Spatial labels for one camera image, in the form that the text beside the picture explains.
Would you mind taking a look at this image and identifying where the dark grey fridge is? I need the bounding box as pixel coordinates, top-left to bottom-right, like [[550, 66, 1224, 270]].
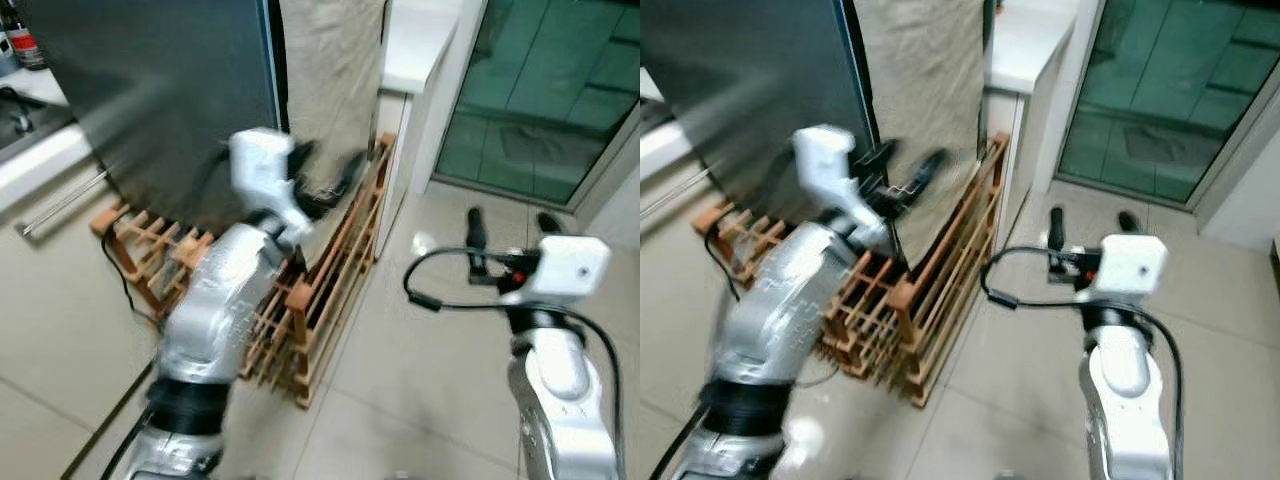
[[640, 0, 883, 229], [22, 0, 291, 238]]

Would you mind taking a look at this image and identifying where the beige hanging cloth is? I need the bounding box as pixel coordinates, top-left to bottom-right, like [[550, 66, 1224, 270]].
[[853, 0, 993, 269], [277, 0, 391, 201]]

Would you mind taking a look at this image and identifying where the wooden slatted rack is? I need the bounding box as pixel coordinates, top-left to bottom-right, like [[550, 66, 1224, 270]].
[[693, 130, 1011, 409], [90, 133, 398, 409]]

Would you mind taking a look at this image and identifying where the green tinted glass door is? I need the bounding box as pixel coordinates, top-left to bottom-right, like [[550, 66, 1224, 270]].
[[1055, 0, 1280, 209], [433, 0, 641, 208]]

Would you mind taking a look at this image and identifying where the white kitchen counter with cabinets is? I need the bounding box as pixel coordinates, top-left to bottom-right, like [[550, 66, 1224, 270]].
[[640, 68, 706, 186], [0, 68, 109, 213]]

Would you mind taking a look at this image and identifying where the narrow white counter cabinet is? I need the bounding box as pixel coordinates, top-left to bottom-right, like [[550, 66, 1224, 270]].
[[376, 0, 463, 251], [985, 0, 1083, 241]]

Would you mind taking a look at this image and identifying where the dark bottle with red label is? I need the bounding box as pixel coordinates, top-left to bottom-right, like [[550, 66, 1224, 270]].
[[0, 0, 48, 73]]

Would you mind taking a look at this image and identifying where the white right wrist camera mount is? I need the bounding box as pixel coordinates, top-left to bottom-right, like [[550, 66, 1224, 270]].
[[500, 235, 613, 307], [1075, 234, 1169, 306]]

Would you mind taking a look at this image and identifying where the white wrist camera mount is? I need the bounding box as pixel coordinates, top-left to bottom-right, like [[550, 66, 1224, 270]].
[[500, 235, 613, 307], [792, 124, 893, 251], [228, 127, 314, 246], [1075, 234, 1169, 306]]

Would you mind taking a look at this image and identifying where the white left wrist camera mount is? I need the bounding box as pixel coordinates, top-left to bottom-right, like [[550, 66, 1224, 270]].
[[792, 124, 893, 251], [228, 127, 314, 246]]

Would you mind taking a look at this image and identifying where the metal cabinet handle bar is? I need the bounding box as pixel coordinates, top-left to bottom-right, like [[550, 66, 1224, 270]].
[[640, 163, 719, 219], [14, 168, 113, 241]]

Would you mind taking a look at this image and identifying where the black power cable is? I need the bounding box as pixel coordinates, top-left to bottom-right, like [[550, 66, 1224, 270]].
[[705, 225, 743, 303], [100, 228, 161, 323]]

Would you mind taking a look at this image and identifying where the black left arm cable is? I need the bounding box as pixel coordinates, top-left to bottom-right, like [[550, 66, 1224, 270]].
[[648, 150, 801, 480], [98, 148, 241, 480]]

